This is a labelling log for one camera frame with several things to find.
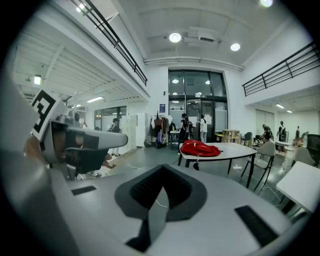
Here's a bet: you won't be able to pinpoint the ceiling air conditioner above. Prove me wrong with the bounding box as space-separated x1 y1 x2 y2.
183 26 221 48

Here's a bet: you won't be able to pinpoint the black office chair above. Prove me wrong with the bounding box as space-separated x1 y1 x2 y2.
306 133 320 166

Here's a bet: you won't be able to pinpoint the grey marble table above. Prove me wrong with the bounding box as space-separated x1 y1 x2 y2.
177 141 258 189

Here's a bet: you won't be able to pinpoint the grey chair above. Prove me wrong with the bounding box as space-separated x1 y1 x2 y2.
240 141 277 191

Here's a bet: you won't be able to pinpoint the wooden shelf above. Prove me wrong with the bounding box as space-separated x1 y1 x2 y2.
221 128 242 144

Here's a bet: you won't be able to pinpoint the beige chair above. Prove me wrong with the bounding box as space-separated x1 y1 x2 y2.
282 146 316 171

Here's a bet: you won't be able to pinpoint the white rectangular table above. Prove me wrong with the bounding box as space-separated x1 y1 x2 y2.
275 161 320 214

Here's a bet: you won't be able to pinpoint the person's left forearm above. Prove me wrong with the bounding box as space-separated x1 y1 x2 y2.
23 134 48 165

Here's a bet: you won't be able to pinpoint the red backpack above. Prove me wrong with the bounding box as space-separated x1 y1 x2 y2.
179 139 222 171

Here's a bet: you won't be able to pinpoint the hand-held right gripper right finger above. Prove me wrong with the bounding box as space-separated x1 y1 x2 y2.
149 163 301 256

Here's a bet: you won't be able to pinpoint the dark chair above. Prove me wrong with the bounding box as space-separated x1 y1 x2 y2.
240 131 254 148

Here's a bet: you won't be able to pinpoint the black balcony railing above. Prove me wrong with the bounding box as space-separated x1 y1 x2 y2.
241 41 320 98
69 0 149 87

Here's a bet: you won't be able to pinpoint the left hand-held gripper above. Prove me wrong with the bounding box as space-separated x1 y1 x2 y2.
29 89 129 181

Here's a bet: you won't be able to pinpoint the white lockers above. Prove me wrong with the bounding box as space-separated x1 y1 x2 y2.
120 112 149 151

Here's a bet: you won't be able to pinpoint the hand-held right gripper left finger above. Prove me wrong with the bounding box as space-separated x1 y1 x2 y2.
57 163 165 256

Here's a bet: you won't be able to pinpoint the clothes rack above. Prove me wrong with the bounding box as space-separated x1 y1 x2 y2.
143 111 174 150

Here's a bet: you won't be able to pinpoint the glass entrance door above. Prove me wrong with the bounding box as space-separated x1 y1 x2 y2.
167 69 229 144

